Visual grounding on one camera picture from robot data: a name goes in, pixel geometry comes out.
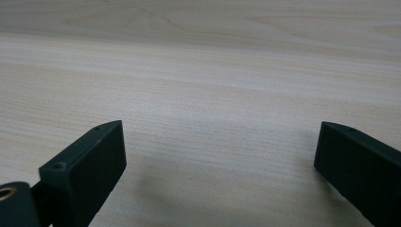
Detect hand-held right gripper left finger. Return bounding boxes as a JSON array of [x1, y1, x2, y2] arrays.
[[31, 119, 128, 227]]

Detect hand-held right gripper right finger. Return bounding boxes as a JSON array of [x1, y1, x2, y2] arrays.
[[313, 121, 401, 227]]

